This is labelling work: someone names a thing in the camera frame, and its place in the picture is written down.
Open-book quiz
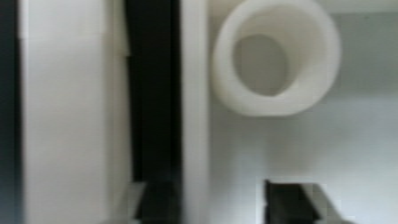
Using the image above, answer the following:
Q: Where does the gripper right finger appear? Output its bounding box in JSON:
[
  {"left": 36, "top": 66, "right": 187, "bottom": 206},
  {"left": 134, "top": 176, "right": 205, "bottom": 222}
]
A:
[{"left": 301, "top": 183, "right": 354, "bottom": 224}]

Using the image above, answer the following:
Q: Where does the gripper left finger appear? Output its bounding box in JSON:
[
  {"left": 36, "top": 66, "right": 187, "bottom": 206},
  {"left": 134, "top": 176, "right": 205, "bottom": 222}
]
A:
[{"left": 115, "top": 182, "right": 145, "bottom": 224}]

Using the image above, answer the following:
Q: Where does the white square table top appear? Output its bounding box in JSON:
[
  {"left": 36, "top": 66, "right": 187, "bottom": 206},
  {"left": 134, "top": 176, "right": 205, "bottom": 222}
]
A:
[{"left": 180, "top": 0, "right": 398, "bottom": 224}]

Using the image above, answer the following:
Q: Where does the white U-shaped fence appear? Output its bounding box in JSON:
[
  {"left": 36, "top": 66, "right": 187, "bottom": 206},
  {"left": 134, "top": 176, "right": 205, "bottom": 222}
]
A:
[{"left": 19, "top": 0, "right": 129, "bottom": 224}]

